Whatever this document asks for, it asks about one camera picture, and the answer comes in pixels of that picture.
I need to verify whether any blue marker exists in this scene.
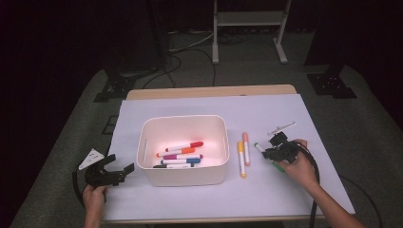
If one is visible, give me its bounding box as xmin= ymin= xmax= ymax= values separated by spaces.
xmin=160 ymin=158 xmax=202 ymax=165

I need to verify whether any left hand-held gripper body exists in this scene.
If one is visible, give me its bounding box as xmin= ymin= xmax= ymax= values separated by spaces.
xmin=78 ymin=148 xmax=125 ymax=188

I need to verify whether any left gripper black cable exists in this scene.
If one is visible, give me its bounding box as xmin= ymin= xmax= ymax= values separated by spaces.
xmin=71 ymin=164 xmax=87 ymax=210

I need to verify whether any grey floor cable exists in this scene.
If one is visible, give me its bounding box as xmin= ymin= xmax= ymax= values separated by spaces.
xmin=167 ymin=30 xmax=214 ymax=53

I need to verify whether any white metal stand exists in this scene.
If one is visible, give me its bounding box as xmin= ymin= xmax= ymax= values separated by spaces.
xmin=211 ymin=0 xmax=293 ymax=66

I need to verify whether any magenta marker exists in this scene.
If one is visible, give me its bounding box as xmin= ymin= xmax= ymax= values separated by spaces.
xmin=163 ymin=153 xmax=203 ymax=161

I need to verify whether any person's left hand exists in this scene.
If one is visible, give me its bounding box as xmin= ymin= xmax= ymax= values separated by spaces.
xmin=82 ymin=184 xmax=108 ymax=216

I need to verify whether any black stand base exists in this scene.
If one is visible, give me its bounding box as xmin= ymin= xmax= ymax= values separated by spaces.
xmin=306 ymin=65 xmax=358 ymax=100
xmin=93 ymin=70 xmax=138 ymax=104

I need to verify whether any black marker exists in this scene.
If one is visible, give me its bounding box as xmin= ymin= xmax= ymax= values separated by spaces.
xmin=153 ymin=162 xmax=195 ymax=169

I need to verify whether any peach marker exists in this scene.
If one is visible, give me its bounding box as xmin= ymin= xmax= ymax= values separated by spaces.
xmin=242 ymin=132 xmax=251 ymax=167

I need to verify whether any red marker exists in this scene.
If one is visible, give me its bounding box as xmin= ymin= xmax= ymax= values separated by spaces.
xmin=164 ymin=141 xmax=204 ymax=153

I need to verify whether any yellow marker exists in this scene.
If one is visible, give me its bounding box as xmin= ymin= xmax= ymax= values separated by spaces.
xmin=237 ymin=141 xmax=247 ymax=179

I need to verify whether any white table sheet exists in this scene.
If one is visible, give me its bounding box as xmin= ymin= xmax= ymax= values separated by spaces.
xmin=103 ymin=93 xmax=356 ymax=222

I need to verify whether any light green marker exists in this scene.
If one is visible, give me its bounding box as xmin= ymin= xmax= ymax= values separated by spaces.
xmin=253 ymin=142 xmax=287 ymax=174

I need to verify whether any wooden table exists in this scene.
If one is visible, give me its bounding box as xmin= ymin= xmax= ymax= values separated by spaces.
xmin=103 ymin=84 xmax=327 ymax=225

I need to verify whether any black floor cable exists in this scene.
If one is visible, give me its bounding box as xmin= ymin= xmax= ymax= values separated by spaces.
xmin=142 ymin=53 xmax=182 ymax=89
xmin=189 ymin=47 xmax=218 ymax=87

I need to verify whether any orange marker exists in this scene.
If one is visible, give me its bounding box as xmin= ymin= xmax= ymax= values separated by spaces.
xmin=155 ymin=147 xmax=197 ymax=159

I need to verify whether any person's right hand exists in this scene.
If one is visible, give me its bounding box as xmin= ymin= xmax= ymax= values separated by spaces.
xmin=278 ymin=138 xmax=319 ymax=192

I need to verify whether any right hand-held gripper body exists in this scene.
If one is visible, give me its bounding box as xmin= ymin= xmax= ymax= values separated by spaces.
xmin=266 ymin=122 xmax=299 ymax=164

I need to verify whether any white plastic storage bin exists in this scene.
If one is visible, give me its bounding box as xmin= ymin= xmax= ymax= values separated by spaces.
xmin=136 ymin=114 xmax=230 ymax=188

